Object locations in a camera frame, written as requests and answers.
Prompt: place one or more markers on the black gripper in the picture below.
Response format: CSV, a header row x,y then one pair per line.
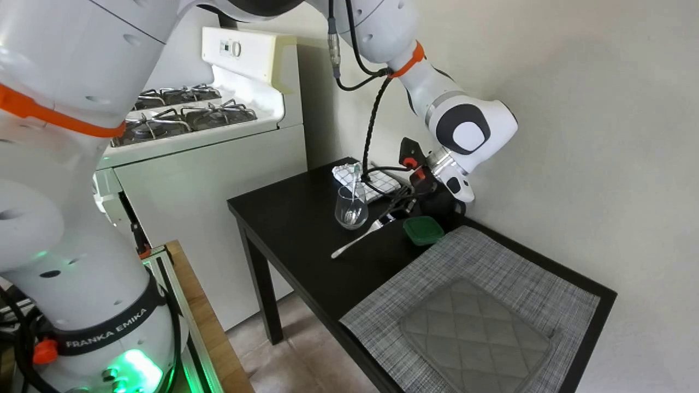
x,y
437,191

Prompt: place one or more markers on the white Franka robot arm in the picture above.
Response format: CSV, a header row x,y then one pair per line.
x,y
66,181

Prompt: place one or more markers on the clear glass cup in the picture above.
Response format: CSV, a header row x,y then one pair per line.
x,y
351,209

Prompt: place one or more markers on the small green square lid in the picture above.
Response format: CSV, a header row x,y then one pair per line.
x,y
422,230

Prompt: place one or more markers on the white checkered dish towel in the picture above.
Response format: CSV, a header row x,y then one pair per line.
x,y
379,184

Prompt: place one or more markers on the grey woven placemat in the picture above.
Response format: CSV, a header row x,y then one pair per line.
x,y
503,268

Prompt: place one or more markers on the black table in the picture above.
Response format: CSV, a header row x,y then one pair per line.
x,y
298,225

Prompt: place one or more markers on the grey quilted pot holder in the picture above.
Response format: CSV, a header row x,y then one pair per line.
x,y
473,338

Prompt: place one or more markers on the white gas stove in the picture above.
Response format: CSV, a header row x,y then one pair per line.
x,y
211,166

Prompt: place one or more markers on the wooden cart board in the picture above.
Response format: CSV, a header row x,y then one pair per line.
x,y
211,335

